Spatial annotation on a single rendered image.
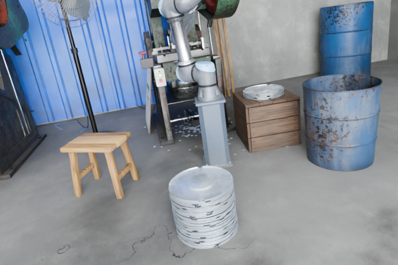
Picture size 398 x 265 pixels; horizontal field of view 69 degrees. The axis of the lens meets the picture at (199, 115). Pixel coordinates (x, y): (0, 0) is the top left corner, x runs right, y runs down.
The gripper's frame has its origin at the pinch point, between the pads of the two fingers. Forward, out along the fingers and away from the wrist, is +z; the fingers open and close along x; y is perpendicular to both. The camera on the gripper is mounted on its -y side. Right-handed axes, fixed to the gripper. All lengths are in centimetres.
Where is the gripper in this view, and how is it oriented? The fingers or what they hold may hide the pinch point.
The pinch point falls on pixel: (189, 11)
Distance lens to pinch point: 228.0
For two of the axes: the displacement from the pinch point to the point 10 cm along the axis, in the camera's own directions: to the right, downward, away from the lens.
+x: 7.3, 6.7, -0.9
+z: -5.4, 6.6, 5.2
